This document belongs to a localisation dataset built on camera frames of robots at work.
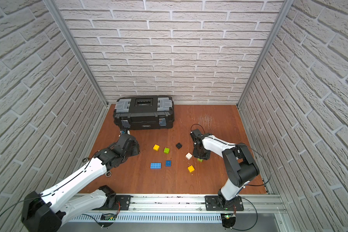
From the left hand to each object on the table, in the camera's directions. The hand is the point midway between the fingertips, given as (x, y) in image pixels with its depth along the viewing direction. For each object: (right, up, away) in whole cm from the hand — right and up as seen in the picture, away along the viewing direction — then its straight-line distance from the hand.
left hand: (137, 144), depth 81 cm
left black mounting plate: (-5, -29, -8) cm, 31 cm away
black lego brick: (+24, -4, +13) cm, 28 cm away
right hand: (+39, -10, +10) cm, 41 cm away
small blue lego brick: (+18, -13, +4) cm, 22 cm away
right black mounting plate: (+41, -30, -8) cm, 51 cm away
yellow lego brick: (+9, -5, +11) cm, 15 cm away
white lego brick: (+31, -9, +8) cm, 33 cm away
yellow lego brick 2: (+31, -16, +3) cm, 35 cm away
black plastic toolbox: (+1, +18, +11) cm, 21 cm away
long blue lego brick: (+10, -14, +4) cm, 18 cm away
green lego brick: (+16, -6, +11) cm, 20 cm away
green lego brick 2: (+37, -11, +6) cm, 40 cm away
